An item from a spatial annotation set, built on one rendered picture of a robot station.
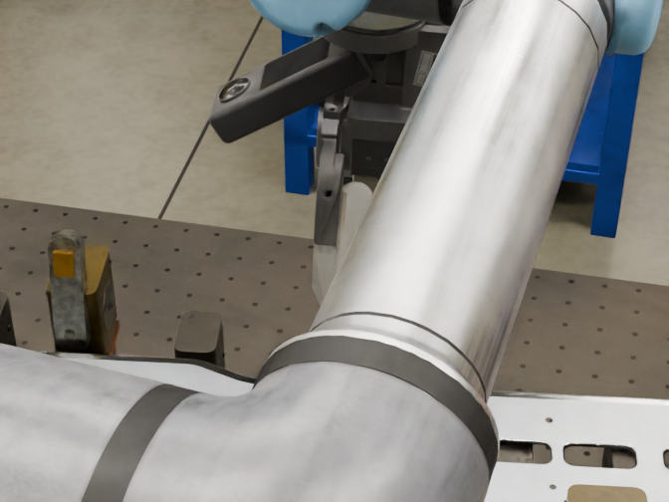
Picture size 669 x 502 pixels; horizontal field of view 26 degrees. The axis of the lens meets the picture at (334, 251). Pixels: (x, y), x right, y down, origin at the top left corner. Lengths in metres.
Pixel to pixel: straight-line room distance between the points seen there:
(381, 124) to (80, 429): 0.49
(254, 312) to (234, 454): 1.65
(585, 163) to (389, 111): 2.41
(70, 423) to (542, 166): 0.24
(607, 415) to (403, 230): 1.01
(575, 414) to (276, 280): 0.74
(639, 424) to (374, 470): 1.09
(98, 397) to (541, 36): 0.28
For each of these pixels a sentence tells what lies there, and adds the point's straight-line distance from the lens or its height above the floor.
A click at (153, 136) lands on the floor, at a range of 3.77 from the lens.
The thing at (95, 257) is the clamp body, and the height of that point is 1.05.
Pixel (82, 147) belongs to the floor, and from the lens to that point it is 3.75.
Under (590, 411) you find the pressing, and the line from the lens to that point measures 1.57.
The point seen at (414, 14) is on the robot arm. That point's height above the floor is 1.71.
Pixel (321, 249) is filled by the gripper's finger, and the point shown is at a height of 1.49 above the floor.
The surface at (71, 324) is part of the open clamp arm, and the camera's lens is 1.65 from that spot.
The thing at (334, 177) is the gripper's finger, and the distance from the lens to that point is 0.95.
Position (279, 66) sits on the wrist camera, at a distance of 0.98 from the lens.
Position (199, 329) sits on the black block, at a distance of 1.66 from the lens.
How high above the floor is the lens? 2.09
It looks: 38 degrees down
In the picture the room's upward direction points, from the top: straight up
